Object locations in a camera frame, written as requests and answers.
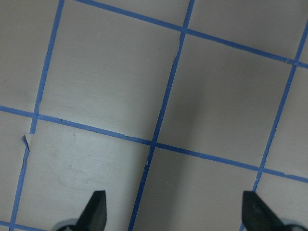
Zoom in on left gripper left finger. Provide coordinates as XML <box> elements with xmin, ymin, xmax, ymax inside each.
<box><xmin>52</xmin><ymin>190</ymin><xmax>106</xmax><ymax>231</ymax></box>

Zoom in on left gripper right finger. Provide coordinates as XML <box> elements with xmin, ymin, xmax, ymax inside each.
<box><xmin>242</xmin><ymin>191</ymin><xmax>307</xmax><ymax>231</ymax></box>

